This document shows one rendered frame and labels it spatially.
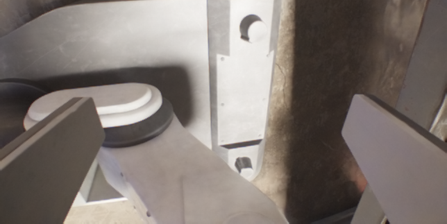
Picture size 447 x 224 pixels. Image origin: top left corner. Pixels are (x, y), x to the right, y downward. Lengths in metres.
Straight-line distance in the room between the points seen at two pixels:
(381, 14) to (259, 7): 0.57
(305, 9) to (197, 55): 0.38
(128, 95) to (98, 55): 0.14
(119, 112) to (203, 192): 0.17
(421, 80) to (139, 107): 0.40
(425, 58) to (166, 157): 0.36
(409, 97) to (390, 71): 0.68
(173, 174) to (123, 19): 0.29
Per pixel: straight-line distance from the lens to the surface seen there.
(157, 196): 0.28
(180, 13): 0.45
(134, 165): 0.32
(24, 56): 0.54
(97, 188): 0.50
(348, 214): 1.72
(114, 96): 0.38
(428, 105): 0.39
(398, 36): 1.02
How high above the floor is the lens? 0.61
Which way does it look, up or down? 57 degrees down
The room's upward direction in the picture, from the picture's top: 156 degrees clockwise
